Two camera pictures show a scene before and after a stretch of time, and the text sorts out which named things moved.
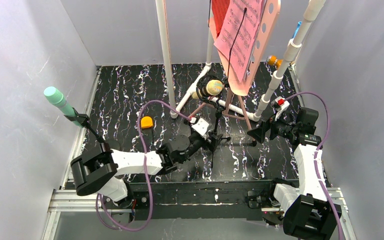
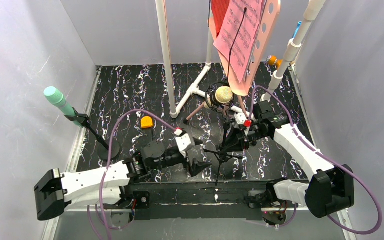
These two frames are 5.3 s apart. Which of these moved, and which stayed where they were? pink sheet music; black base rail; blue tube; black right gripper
Moved: black right gripper
Stayed: pink sheet music; black base rail; blue tube
